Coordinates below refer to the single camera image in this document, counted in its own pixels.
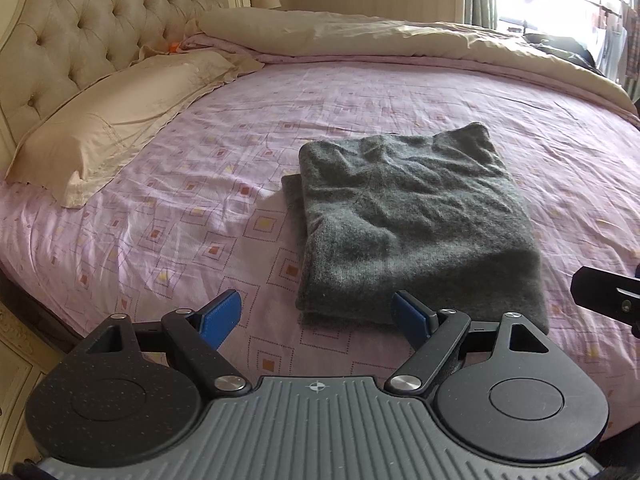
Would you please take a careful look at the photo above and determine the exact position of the beige pillow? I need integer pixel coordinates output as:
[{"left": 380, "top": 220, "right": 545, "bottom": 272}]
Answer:
[{"left": 4, "top": 50, "right": 265, "bottom": 209}]

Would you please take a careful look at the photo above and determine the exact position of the dark clothes pile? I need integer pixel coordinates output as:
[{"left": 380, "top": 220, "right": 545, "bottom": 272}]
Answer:
[{"left": 522, "top": 32, "right": 608, "bottom": 78}]

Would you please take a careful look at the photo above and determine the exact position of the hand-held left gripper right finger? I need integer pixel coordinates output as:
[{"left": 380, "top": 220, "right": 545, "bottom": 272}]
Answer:
[{"left": 384, "top": 290, "right": 551, "bottom": 397}]

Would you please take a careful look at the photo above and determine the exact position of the tufted beige headboard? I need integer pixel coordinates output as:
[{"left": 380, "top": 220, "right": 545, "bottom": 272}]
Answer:
[{"left": 0, "top": 0, "right": 251, "bottom": 181}]

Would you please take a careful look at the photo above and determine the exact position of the drying rack with clothes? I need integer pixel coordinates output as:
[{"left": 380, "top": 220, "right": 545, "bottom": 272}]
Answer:
[{"left": 590, "top": 0, "right": 640, "bottom": 83}]

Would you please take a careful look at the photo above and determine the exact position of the grey knit sweater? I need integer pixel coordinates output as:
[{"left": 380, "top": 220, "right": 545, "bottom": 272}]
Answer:
[{"left": 281, "top": 121, "right": 551, "bottom": 337}]

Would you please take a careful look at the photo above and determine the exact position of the pink patterned bed sheet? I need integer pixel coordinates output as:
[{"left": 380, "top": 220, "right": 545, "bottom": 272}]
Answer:
[{"left": 0, "top": 62, "right": 640, "bottom": 456}]

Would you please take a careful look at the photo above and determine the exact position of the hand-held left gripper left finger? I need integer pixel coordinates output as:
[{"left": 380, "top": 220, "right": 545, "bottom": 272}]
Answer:
[{"left": 80, "top": 289, "right": 251, "bottom": 401}]

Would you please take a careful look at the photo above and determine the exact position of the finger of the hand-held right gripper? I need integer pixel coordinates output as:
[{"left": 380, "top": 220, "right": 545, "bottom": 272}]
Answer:
[{"left": 570, "top": 265, "right": 640, "bottom": 339}]

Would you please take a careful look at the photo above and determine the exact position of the cream carved nightstand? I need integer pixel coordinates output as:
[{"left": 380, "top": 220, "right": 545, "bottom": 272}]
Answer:
[{"left": 0, "top": 306, "right": 75, "bottom": 466}]

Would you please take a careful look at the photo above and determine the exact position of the beige and pink duvet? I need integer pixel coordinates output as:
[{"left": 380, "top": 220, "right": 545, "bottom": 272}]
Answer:
[{"left": 180, "top": 7, "right": 640, "bottom": 126}]

